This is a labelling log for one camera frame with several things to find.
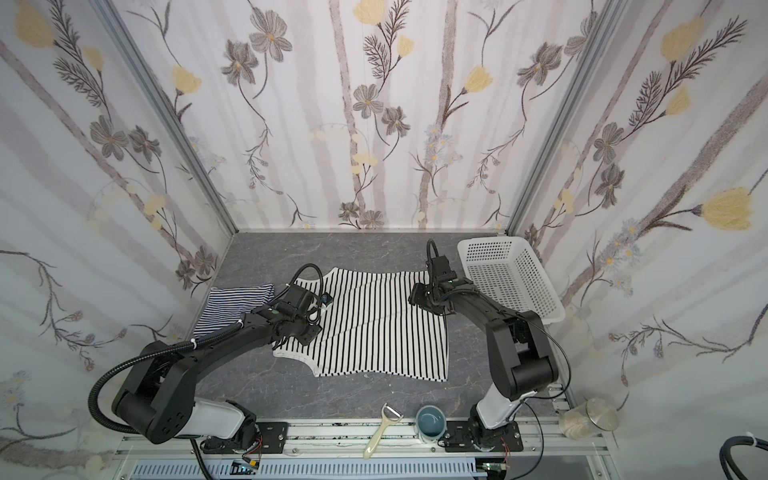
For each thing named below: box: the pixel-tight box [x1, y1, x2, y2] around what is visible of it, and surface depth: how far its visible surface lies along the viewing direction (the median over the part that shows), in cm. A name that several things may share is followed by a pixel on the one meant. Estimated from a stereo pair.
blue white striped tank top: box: [194, 283, 275, 338], surface depth 100 cm
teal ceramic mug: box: [416, 405, 447, 444], surface depth 75 cm
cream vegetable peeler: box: [362, 403, 404, 460], surface depth 78 cm
